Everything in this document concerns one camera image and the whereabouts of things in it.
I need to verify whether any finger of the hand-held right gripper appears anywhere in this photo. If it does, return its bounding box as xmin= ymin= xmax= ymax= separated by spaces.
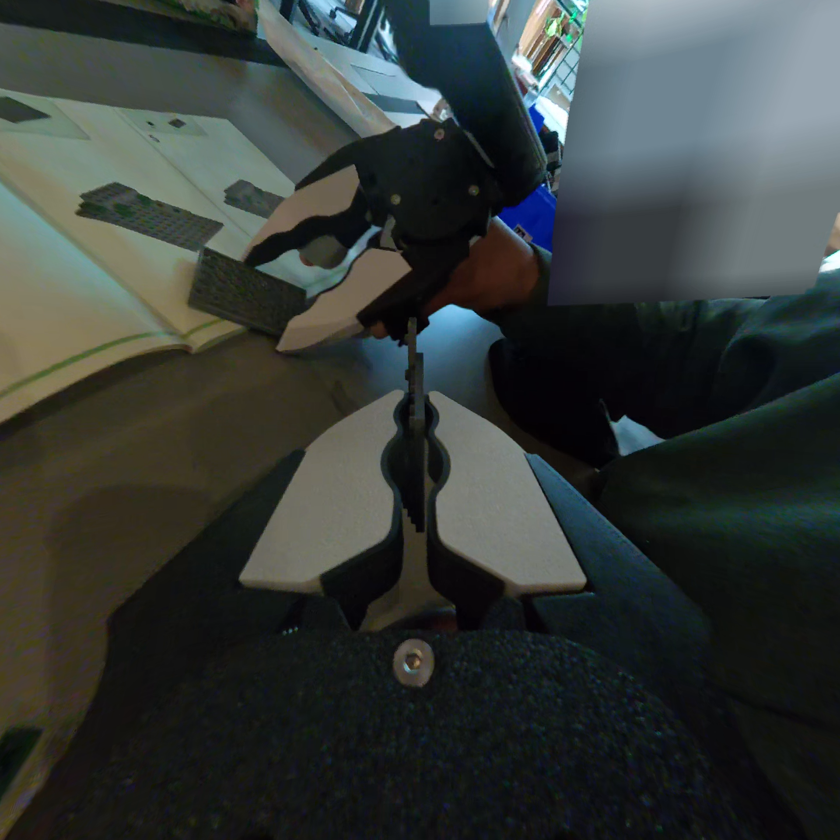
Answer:
xmin=243 ymin=165 xmax=374 ymax=269
xmin=276 ymin=246 xmax=414 ymax=355

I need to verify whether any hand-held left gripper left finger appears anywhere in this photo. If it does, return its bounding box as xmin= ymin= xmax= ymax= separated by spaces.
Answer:
xmin=238 ymin=389 xmax=406 ymax=597

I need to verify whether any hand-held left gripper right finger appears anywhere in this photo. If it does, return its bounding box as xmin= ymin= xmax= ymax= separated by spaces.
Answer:
xmin=427 ymin=390 xmax=588 ymax=598

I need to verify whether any dark grey studded brick plate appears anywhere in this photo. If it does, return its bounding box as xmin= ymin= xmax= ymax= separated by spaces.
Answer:
xmin=188 ymin=247 xmax=308 ymax=337

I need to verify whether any grey brick plate assembly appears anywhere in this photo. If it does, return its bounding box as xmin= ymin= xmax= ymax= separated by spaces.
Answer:
xmin=402 ymin=317 xmax=429 ymax=534

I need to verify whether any person's right forearm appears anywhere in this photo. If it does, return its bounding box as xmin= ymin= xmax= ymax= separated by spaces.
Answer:
xmin=505 ymin=246 xmax=840 ymax=434

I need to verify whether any grey desk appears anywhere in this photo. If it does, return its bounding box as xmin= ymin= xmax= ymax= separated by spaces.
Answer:
xmin=0 ymin=23 xmax=592 ymax=840

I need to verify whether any person's right hand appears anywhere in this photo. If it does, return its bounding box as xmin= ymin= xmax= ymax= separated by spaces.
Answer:
xmin=369 ymin=218 xmax=544 ymax=340

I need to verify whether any open instruction booklet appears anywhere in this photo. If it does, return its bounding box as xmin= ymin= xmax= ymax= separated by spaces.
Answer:
xmin=0 ymin=88 xmax=329 ymax=424

